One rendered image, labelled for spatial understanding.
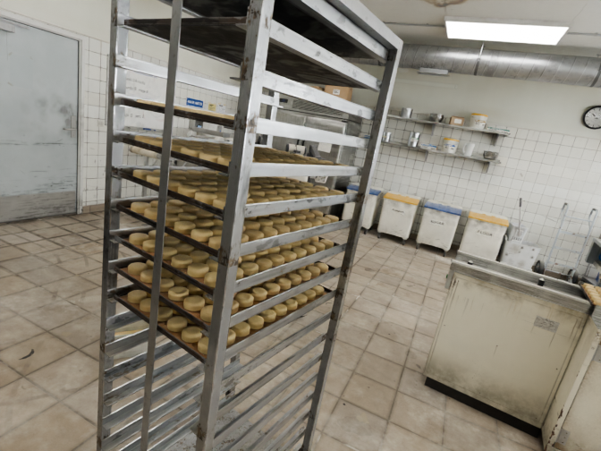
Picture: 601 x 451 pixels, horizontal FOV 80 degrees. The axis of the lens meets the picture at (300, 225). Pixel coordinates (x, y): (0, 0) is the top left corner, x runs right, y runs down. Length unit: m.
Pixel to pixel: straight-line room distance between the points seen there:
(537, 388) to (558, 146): 4.52
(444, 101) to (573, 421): 5.04
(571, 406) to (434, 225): 3.87
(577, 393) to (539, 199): 4.46
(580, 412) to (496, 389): 0.43
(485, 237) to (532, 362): 3.54
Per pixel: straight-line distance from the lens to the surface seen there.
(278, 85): 0.79
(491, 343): 2.54
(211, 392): 0.91
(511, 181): 6.51
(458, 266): 2.41
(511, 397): 2.69
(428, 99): 6.56
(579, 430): 2.56
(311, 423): 1.65
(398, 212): 5.93
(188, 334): 0.98
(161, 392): 1.54
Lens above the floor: 1.51
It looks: 15 degrees down
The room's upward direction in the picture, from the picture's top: 10 degrees clockwise
